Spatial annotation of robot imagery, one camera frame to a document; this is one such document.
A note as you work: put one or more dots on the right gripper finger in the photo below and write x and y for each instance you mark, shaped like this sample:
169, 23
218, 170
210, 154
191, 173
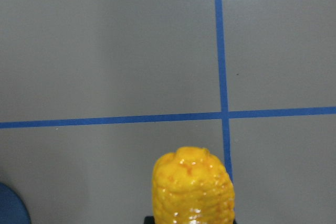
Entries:
149, 220

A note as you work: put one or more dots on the yellow corn cob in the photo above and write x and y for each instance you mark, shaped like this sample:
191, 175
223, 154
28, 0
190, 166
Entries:
191, 185

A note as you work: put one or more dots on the dark blue saucepan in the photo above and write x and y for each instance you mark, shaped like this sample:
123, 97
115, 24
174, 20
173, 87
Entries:
13, 209

